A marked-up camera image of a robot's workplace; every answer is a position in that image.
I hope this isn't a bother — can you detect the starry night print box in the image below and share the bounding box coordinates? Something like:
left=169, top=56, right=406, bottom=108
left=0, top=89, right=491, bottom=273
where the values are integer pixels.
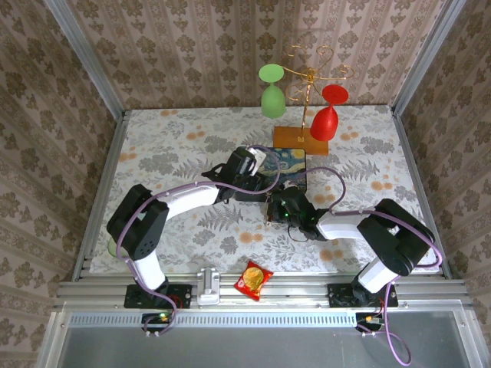
left=233, top=146, right=308, bottom=203

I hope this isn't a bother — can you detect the floral white tablecloth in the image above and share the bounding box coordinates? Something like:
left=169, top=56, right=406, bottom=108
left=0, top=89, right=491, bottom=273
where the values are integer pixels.
left=88, top=106, right=442, bottom=275

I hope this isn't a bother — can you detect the green plastic wine glass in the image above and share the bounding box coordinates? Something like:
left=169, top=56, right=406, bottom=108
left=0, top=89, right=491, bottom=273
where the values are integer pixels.
left=257, top=64, right=288, bottom=119

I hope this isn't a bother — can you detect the red snack packet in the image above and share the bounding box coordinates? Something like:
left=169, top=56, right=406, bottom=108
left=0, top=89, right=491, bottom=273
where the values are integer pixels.
left=233, top=260, right=275, bottom=302

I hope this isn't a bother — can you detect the red plastic wine glass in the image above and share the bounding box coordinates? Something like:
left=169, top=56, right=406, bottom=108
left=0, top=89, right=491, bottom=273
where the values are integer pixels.
left=309, top=84, right=350, bottom=142

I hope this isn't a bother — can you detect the white toggle clamp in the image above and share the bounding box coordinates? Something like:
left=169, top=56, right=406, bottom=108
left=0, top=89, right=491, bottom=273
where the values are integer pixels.
left=196, top=267, right=222, bottom=307

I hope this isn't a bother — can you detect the small circuit board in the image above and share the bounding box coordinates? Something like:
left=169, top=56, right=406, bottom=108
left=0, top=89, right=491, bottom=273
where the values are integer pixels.
left=355, top=312, right=384, bottom=333
left=141, top=312, right=172, bottom=333

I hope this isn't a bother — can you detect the pale green round object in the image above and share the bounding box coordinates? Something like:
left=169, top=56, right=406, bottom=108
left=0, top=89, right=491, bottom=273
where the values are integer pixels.
left=107, top=237, right=126, bottom=260

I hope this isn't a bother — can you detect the gold wire stand, wooden base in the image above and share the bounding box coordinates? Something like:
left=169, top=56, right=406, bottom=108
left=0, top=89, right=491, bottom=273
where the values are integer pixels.
left=272, top=44, right=356, bottom=157

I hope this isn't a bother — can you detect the aluminium front rail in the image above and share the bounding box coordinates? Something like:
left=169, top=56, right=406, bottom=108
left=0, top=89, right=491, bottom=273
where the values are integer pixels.
left=56, top=278, right=471, bottom=309

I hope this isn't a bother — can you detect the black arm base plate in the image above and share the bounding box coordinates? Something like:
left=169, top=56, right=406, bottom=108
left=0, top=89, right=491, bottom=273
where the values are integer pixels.
left=328, top=283, right=399, bottom=308
left=123, top=284, right=193, bottom=309

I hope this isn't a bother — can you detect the slotted grey cable duct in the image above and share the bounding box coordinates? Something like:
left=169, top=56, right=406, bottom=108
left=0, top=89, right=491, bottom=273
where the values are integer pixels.
left=68, top=310, right=463, bottom=327

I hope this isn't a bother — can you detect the aluminium side rail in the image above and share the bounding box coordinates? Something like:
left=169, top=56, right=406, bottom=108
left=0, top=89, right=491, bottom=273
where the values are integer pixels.
left=390, top=105, right=453, bottom=279
left=71, top=110, right=130, bottom=283

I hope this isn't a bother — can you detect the aluminium frame post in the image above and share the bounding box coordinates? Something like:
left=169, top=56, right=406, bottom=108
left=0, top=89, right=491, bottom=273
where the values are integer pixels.
left=44, top=0, right=126, bottom=116
left=393, top=0, right=467, bottom=116

